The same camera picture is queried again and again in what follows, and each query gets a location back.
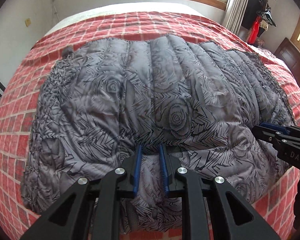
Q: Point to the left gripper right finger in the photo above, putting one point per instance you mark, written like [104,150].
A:
[210,208]

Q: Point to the red plaid bed blanket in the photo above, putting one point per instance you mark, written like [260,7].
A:
[19,102]

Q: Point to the wall light switch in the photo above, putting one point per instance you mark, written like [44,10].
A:
[28,22]

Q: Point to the coat rack with clothes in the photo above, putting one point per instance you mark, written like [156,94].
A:
[256,12]

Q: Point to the dark wooden cabinet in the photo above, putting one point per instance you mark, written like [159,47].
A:
[290,55]

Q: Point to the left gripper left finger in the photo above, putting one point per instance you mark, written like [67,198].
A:
[90,209]

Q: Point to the grey quilted floral jacket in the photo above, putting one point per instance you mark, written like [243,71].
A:
[202,101]

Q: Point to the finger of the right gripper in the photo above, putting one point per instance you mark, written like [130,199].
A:
[272,128]
[264,133]

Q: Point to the white window curtain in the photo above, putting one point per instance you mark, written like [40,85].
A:
[233,16]

